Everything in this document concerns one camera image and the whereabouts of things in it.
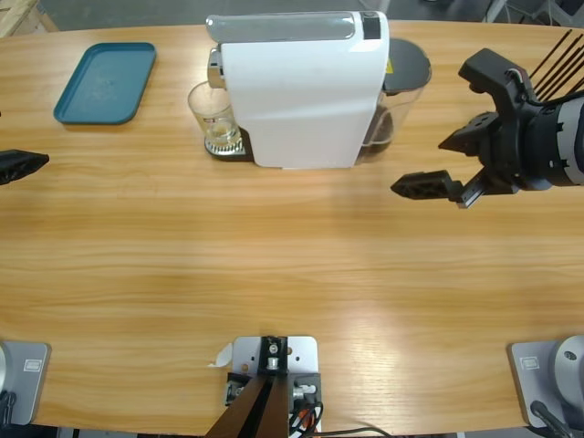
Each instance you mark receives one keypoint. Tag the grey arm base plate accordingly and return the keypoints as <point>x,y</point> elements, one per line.
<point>27,378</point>
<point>543,378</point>

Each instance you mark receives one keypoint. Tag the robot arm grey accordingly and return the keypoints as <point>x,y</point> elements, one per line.
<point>570,141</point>

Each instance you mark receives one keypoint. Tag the clear water tank black lid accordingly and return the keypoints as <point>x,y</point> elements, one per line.
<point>406,64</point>

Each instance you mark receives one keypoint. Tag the metal drip tray grate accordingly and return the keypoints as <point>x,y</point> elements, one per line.
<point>228,151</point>

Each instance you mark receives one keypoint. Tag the teal plastic tray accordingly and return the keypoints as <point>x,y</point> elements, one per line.
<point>105,82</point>

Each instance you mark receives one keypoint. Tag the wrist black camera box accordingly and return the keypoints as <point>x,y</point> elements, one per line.
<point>495,73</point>

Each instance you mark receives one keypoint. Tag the silver coffee machine lever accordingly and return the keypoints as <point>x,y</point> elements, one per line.
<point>283,27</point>

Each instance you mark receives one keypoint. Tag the white background metal frame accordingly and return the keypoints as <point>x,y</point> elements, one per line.
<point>497,7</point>

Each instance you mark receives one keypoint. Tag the wooden pallet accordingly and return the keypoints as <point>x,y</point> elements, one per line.
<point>18,13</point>

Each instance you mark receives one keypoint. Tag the white capsule coffee machine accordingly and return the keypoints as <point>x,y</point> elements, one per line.
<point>301,100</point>

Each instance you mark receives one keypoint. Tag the white paper scrap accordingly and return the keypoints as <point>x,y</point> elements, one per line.
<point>223,356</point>

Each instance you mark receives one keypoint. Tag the clear drinking glass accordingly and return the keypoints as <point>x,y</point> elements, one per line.
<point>212,114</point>

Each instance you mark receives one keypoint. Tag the black capsule holder with rods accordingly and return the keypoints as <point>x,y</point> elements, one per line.
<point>559,61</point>

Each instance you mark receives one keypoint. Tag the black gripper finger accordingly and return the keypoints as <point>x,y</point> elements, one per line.
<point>20,165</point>

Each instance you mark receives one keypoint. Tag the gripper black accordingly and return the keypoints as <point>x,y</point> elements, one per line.
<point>515,155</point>

